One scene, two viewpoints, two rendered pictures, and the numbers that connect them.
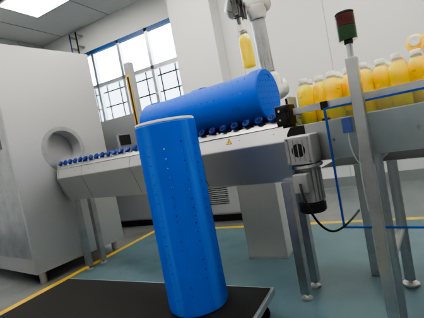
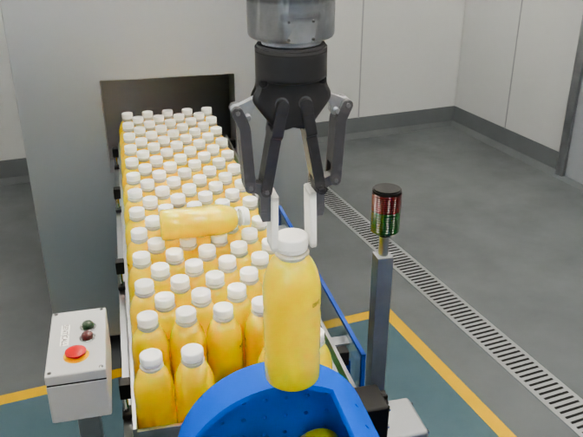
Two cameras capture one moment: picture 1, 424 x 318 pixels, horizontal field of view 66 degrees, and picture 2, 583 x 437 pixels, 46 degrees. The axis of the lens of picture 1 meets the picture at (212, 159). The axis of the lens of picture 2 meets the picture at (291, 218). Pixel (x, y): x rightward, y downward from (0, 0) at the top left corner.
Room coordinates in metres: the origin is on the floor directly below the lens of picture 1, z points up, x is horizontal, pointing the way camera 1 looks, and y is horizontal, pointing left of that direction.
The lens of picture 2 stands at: (2.33, 0.17, 1.82)
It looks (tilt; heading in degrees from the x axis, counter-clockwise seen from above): 25 degrees down; 220
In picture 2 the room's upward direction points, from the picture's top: straight up
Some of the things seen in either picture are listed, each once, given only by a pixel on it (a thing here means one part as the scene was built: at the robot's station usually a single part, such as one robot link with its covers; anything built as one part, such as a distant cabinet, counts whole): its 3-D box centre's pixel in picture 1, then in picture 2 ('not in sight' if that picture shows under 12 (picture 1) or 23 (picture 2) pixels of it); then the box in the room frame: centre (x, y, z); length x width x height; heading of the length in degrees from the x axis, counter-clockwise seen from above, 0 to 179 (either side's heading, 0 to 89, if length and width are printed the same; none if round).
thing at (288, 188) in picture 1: (297, 240); not in sight; (1.66, -0.36, 0.31); 0.06 x 0.06 x 0.63; 54
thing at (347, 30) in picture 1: (347, 33); (385, 219); (1.16, -0.55, 1.18); 0.06 x 0.06 x 0.05
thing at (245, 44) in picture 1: (247, 50); (291, 314); (1.78, -0.29, 1.35); 0.07 x 0.07 x 0.19
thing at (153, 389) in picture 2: not in sight; (155, 405); (1.74, -0.65, 0.99); 0.07 x 0.07 x 0.19
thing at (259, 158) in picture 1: (156, 168); not in sight; (2.29, 0.39, 0.79); 2.17 x 0.29 x 0.34; 54
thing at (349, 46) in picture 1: (347, 35); (384, 221); (1.16, -0.55, 1.18); 0.06 x 0.06 x 0.16
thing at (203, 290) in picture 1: (182, 214); not in sight; (1.54, 0.19, 0.59); 0.28 x 0.28 x 0.88
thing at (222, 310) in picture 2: not in sight; (223, 310); (1.55, -0.66, 1.09); 0.04 x 0.04 x 0.02
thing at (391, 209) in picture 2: (344, 21); (386, 200); (1.16, -0.55, 1.23); 0.06 x 0.06 x 0.04
